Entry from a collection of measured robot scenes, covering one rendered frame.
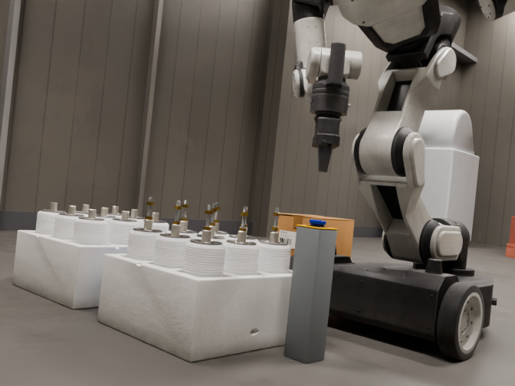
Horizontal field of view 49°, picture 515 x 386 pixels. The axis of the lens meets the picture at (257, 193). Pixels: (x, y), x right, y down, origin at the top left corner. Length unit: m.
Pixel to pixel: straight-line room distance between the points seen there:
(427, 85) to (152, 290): 0.98
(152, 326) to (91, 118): 2.79
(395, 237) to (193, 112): 2.99
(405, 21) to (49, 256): 1.24
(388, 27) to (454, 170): 4.91
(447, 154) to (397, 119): 4.84
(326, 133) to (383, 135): 0.38
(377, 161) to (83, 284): 0.91
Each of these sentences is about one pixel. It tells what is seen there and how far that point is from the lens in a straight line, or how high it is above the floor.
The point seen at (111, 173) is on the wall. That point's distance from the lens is 4.12.
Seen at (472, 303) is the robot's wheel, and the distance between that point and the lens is 1.65.
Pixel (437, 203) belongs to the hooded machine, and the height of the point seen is 0.47.
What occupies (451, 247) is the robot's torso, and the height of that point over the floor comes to 0.27.
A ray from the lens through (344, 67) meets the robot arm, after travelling 1.36.
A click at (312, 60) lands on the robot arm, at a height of 0.70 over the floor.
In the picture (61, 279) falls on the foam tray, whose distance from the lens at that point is 1.75.
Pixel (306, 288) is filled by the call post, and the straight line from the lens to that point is 1.33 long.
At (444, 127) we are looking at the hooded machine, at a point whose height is 1.32.
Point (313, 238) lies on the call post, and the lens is 1.31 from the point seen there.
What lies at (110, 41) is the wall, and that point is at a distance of 4.16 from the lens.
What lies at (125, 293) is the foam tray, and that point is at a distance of 1.46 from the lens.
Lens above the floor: 0.38
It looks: level
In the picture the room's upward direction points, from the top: 6 degrees clockwise
